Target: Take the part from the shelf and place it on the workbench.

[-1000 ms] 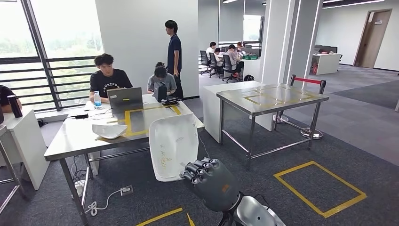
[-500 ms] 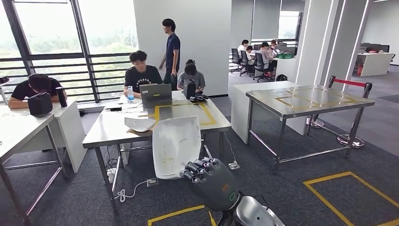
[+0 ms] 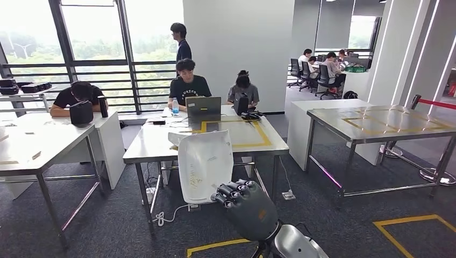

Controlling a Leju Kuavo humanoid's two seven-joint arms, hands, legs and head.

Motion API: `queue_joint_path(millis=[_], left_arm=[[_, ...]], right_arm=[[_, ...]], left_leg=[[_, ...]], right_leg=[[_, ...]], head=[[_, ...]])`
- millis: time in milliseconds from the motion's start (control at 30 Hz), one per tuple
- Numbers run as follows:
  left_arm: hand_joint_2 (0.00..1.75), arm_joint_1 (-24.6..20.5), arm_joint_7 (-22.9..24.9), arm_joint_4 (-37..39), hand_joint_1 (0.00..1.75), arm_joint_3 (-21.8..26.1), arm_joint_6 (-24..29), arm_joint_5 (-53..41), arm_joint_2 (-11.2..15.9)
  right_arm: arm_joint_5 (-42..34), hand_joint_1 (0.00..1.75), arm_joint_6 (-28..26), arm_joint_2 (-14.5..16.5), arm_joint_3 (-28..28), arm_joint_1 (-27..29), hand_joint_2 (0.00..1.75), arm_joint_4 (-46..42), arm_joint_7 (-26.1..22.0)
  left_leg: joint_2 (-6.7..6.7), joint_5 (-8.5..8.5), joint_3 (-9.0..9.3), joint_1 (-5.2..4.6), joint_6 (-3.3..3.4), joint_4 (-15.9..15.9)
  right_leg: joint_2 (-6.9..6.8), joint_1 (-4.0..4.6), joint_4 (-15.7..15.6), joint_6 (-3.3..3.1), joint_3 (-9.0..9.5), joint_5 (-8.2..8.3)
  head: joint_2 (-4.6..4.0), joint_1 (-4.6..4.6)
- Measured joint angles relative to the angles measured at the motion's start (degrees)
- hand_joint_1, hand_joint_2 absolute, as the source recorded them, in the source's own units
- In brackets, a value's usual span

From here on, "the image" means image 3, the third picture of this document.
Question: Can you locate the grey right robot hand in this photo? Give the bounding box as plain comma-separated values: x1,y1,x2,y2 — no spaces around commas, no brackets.
210,179,279,243

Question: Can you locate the white plastic shell part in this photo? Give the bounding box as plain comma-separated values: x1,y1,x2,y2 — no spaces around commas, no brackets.
177,130,235,205
168,132,186,147

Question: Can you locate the steel workbench with yellow tape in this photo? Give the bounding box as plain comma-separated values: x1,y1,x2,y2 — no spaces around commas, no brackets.
123,105,290,236

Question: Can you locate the white desk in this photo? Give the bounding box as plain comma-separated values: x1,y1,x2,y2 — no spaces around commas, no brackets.
341,69,371,99
287,99,383,171
0,110,126,190

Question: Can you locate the white power strip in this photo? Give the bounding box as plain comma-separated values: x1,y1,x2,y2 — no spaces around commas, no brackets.
142,187,158,206

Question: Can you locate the black upright case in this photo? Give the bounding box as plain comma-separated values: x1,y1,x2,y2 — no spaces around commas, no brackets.
233,92,250,116

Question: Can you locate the grey laptop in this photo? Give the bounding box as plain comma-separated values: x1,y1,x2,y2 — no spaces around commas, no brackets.
185,96,222,124

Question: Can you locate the black office chair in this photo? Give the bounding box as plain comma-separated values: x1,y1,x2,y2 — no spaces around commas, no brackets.
288,59,303,88
299,61,318,94
315,64,341,101

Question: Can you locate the black thermos flask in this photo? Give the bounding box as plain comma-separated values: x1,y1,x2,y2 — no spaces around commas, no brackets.
98,95,109,118

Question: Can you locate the black soft bag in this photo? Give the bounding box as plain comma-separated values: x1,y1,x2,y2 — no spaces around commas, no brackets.
69,100,94,127

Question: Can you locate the black window railing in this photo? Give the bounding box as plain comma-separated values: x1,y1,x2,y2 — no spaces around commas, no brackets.
0,60,177,114

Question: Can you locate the steel table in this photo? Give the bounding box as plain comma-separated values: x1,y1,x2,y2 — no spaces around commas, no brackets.
0,123,105,250

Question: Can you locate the red barrier belt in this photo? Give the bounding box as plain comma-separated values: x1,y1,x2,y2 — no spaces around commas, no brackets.
417,99,456,110

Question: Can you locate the long black equipment case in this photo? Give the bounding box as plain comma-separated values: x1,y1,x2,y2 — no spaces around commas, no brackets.
20,82,53,94

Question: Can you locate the grey side table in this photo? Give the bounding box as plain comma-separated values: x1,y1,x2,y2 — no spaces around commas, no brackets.
0,87,58,117

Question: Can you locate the white coiled cable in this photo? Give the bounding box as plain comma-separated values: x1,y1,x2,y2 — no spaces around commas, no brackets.
152,203,189,227

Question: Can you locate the black adapter cable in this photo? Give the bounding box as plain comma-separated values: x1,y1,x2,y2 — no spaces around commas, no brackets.
164,117,190,129

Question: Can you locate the chrome barrier post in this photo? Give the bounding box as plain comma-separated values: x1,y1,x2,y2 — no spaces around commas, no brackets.
419,167,456,187
379,94,422,158

